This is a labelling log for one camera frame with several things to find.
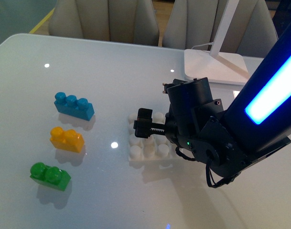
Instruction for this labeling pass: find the beige chair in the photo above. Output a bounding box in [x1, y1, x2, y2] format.
[49, 0, 160, 46]
[162, 0, 278, 58]

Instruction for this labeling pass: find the beige chair on left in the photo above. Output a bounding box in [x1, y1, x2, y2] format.
[49, 0, 160, 46]

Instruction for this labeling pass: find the yellow two-stud toy block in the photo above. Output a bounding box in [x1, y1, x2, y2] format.
[50, 126, 85, 153]

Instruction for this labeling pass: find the white desk lamp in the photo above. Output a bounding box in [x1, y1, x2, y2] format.
[184, 0, 250, 85]

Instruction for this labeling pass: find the white lamp power cable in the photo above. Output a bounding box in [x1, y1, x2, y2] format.
[191, 42, 216, 50]

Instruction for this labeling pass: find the blue three-stud toy block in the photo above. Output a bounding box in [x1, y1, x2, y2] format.
[54, 92, 95, 121]

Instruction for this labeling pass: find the green two-stud toy block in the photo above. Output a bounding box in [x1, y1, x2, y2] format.
[30, 162, 71, 191]

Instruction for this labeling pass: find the white studded base plate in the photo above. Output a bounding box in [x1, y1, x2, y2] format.
[128, 113, 180, 162]

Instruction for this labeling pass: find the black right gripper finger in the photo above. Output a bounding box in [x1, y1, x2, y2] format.
[133, 119, 165, 138]
[137, 108, 152, 119]

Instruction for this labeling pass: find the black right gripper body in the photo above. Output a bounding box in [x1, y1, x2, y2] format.
[163, 77, 224, 149]

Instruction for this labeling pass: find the beige chair on right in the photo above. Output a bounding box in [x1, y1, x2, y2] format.
[162, 0, 278, 58]

